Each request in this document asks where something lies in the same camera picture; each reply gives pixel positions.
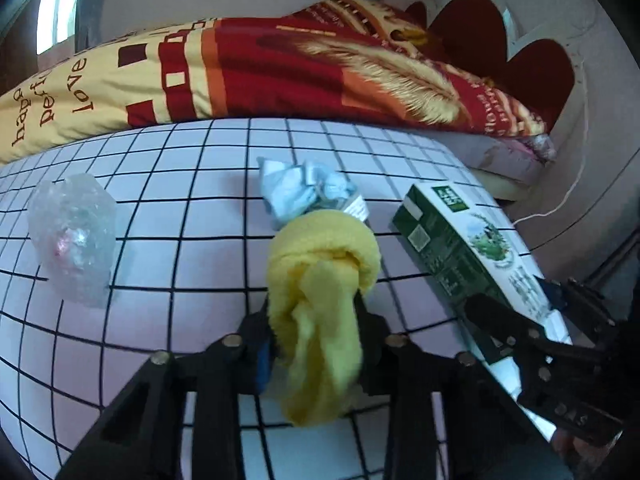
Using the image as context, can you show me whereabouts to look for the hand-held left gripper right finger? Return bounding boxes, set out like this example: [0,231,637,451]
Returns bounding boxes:
[352,292,573,480]

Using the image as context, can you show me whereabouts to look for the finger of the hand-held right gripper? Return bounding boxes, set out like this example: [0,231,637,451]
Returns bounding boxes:
[537,277,616,328]
[462,294,556,376]

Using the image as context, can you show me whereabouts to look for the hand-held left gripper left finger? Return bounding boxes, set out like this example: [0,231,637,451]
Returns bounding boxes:
[55,310,273,480]

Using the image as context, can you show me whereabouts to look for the yellow cloth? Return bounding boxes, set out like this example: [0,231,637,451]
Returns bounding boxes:
[265,210,383,428]

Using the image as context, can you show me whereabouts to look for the green and white carton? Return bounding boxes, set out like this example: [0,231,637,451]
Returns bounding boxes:
[391,181,573,366]

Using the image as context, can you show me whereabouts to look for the white grid tablecloth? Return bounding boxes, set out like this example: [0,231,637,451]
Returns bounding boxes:
[0,117,573,480]

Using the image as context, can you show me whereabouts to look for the purple bed mattress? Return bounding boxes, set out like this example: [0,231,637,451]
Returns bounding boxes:
[440,130,556,202]

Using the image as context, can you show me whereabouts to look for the floral pillow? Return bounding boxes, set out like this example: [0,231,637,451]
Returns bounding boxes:
[527,132,557,161]

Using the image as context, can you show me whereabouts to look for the crumpled blue white wrapper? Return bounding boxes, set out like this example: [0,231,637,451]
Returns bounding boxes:
[257,156,371,231]

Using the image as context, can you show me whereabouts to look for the red and white headboard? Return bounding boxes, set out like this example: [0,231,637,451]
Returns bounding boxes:
[405,0,601,251]

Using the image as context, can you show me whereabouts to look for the red and yellow printed blanket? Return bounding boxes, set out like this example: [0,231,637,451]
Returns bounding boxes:
[0,0,548,166]

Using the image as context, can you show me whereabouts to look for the narrow window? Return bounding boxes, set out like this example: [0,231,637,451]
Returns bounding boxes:
[37,0,78,56]

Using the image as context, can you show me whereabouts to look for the white cable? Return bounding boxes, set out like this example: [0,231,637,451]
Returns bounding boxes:
[510,55,589,226]

